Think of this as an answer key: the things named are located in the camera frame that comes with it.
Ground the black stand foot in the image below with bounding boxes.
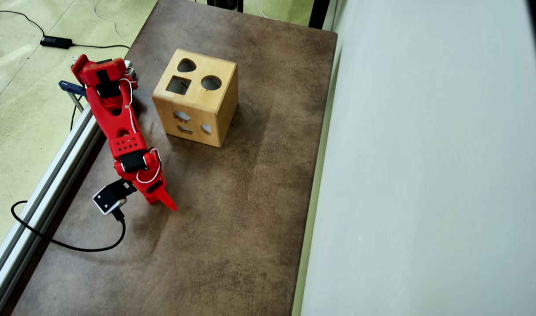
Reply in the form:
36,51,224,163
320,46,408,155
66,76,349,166
206,0,244,13

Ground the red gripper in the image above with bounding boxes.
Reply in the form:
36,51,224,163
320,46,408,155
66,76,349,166
114,148,178,212

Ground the black vertical post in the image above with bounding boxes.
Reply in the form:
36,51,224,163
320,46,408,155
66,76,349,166
309,0,331,30

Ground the black adapter mains cable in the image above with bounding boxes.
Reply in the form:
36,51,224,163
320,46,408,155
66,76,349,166
0,10,46,38

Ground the thin black adapter output cable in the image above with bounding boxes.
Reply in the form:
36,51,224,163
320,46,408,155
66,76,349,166
72,43,131,50

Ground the wooden shape sorter box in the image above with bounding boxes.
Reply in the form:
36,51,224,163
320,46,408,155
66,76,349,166
152,48,239,148

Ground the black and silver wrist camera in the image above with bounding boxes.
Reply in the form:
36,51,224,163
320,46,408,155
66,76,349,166
93,178,137,215

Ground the black camera cable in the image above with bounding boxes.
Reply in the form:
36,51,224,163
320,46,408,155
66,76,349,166
11,201,127,253

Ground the aluminium profile rail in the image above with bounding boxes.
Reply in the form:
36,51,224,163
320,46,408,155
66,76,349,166
0,105,108,316

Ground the black power adapter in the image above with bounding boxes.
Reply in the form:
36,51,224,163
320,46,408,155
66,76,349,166
40,36,73,49

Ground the blue clamp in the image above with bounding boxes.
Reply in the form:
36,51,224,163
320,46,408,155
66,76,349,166
58,80,87,112

